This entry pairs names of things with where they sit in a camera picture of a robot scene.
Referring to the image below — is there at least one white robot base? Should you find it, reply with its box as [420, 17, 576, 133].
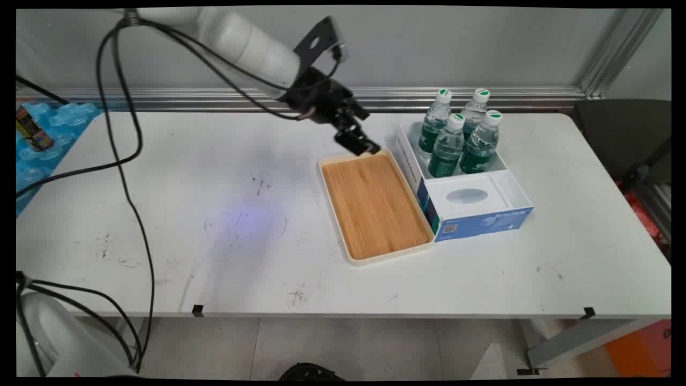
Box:
[16, 292, 141, 379]

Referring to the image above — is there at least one red patterned bag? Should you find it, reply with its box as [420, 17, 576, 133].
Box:
[615, 181, 670, 258]

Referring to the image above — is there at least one black base cable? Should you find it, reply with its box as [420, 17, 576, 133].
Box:
[16, 271, 143, 373]

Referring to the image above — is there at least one horizontal aluminium frame rail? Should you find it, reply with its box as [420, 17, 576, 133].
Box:
[16, 86, 590, 113]

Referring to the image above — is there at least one bamboo tray with cream rim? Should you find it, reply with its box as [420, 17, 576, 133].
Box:
[318, 149, 435, 267]

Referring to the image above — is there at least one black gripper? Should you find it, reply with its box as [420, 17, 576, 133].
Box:
[279, 67, 382, 157]

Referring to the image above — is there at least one black round floor object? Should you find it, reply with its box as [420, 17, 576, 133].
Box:
[279, 363, 346, 382]

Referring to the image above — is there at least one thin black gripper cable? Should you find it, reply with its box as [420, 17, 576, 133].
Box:
[138, 18, 344, 121]

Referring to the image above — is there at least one upright aluminium frame post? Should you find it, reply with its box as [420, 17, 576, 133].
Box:
[579, 8, 665, 100]

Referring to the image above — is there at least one blue and white cardboard box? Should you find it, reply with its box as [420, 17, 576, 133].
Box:
[396, 121, 534, 243]

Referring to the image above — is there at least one long black cable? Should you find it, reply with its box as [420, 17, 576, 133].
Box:
[16, 19, 144, 200]
[110, 16, 156, 373]

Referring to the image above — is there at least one orange box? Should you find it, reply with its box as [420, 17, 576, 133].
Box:
[605, 320, 672, 378]

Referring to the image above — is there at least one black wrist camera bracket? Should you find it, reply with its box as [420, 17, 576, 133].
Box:
[292, 16, 351, 68]

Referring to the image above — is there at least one blue bubble wrap sheet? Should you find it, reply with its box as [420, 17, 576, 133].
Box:
[16, 102, 103, 216]

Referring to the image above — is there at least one black cable behind table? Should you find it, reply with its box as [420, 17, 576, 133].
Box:
[16, 74, 70, 106]

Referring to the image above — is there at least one grey table leg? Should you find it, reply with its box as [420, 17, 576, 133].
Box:
[524, 318, 646, 370]

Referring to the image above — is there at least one water bottle with green label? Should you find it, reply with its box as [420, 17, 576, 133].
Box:
[428, 113, 466, 179]
[460, 110, 502, 175]
[418, 89, 453, 155]
[461, 88, 490, 141]

